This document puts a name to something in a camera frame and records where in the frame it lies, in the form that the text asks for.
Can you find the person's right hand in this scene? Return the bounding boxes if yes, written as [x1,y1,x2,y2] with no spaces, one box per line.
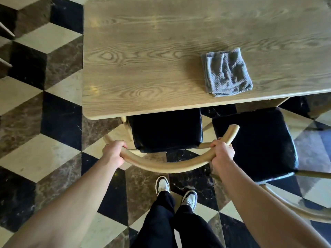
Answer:
[210,137,235,170]

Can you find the person's left hand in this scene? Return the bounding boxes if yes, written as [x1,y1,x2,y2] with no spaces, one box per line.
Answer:
[102,140,128,169]

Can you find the wooden chair with black seat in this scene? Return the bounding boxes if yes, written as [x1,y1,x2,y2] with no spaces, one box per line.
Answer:
[212,107,331,224]
[103,108,240,174]

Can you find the person's right forearm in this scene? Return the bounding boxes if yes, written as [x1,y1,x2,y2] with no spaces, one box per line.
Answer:
[213,160,331,248]

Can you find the person's left forearm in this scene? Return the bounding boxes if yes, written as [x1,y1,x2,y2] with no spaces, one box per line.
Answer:
[0,155,119,248]

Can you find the person's left black-white shoe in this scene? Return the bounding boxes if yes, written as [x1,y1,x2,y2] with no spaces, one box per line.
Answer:
[155,176,170,197]

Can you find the person's black-white shoe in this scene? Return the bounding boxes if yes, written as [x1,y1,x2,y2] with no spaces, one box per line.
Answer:
[181,190,198,212]
[155,176,170,197]

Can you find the person's right black-white shoe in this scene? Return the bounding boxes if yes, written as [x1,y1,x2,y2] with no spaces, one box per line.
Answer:
[181,190,198,212]

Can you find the grey folded cloth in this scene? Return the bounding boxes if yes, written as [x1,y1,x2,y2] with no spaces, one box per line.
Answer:
[201,48,253,97]

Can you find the person's black trousers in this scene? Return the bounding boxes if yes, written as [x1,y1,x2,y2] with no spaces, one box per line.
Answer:
[131,191,223,248]

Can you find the wooden table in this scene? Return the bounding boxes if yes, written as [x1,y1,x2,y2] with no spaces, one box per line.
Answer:
[82,0,331,121]

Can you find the wooden furniture legs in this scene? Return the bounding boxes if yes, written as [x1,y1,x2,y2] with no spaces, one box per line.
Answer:
[0,22,15,69]

